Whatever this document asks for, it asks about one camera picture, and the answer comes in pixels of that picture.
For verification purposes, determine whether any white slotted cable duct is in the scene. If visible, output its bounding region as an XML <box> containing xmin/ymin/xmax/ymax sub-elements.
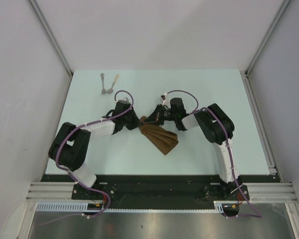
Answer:
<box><xmin>36</xmin><ymin>200</ymin><xmax>226</xmax><ymax>213</ymax></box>

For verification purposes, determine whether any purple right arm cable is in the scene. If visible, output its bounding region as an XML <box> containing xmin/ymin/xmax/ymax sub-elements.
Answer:
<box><xmin>160</xmin><ymin>90</ymin><xmax>262</xmax><ymax>220</ymax></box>

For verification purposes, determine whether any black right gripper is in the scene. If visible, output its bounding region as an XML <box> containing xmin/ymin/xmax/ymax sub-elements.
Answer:
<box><xmin>144</xmin><ymin>104</ymin><xmax>177</xmax><ymax>125</ymax></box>

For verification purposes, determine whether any aluminium corner post right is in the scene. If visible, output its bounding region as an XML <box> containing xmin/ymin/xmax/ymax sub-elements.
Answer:
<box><xmin>244</xmin><ymin>0</ymin><xmax>294</xmax><ymax>77</ymax></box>

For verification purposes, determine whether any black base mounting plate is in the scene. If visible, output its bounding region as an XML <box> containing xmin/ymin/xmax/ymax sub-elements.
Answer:
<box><xmin>41</xmin><ymin>174</ymin><xmax>282</xmax><ymax>217</ymax></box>

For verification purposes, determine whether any metal fork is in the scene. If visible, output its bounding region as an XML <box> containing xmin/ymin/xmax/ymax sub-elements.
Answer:
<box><xmin>100</xmin><ymin>73</ymin><xmax>107</xmax><ymax>95</ymax></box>

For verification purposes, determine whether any aluminium corner post left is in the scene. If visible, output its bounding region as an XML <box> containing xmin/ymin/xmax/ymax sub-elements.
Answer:
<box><xmin>26</xmin><ymin>0</ymin><xmax>74</xmax><ymax>79</ymax></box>

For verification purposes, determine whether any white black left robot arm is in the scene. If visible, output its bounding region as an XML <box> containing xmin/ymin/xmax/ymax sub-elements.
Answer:
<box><xmin>48</xmin><ymin>100</ymin><xmax>140</xmax><ymax>199</ymax></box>

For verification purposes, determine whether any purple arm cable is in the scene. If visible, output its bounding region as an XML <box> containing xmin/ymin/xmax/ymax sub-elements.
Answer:
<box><xmin>160</xmin><ymin>90</ymin><xmax>262</xmax><ymax>220</ymax></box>
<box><xmin>37</xmin><ymin>89</ymin><xmax>135</xmax><ymax>226</ymax></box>

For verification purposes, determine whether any spoon with wooden handle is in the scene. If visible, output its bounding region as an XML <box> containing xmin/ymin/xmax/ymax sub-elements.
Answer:
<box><xmin>106</xmin><ymin>74</ymin><xmax>119</xmax><ymax>94</ymax></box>

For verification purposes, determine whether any aluminium front rail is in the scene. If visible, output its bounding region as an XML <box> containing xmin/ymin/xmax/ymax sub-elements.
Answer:
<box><xmin>26</xmin><ymin>182</ymin><xmax>298</xmax><ymax>203</ymax></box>

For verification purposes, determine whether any brown cloth napkin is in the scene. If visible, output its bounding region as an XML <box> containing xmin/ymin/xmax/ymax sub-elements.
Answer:
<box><xmin>139</xmin><ymin>123</ymin><xmax>178</xmax><ymax>155</ymax></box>

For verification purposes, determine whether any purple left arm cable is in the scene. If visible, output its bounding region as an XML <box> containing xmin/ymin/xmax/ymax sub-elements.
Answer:
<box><xmin>37</xmin><ymin>89</ymin><xmax>135</xmax><ymax>226</ymax></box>

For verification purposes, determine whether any aluminium corner post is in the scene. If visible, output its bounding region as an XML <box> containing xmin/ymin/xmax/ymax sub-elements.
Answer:
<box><xmin>26</xmin><ymin>0</ymin><xmax>74</xmax><ymax>79</ymax></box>
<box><xmin>244</xmin><ymin>0</ymin><xmax>294</xmax><ymax>77</ymax></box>

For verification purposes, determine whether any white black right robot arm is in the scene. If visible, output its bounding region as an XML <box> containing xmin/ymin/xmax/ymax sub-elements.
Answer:
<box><xmin>142</xmin><ymin>98</ymin><xmax>249</xmax><ymax>201</ymax></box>

